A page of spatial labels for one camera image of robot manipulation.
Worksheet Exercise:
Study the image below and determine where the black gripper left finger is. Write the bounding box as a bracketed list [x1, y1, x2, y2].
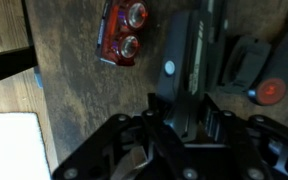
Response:
[51, 92, 199, 180]

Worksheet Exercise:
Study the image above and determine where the black bike light grey button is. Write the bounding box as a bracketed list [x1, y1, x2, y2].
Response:
[156, 9, 215, 143]

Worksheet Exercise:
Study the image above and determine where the black strap mount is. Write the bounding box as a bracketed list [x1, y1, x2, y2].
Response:
[218, 34, 273, 96]

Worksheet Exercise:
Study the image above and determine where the red twin lens bike light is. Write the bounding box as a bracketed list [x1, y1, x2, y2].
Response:
[95, 0, 150, 68]

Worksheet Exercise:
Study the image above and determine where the slim black bar light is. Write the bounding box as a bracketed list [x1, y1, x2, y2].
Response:
[202, 0, 230, 93]

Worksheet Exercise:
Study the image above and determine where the small blue tape piece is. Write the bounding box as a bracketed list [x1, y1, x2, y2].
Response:
[32, 65, 45, 90]

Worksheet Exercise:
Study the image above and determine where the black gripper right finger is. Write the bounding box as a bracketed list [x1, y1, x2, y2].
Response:
[201, 92, 288, 180]

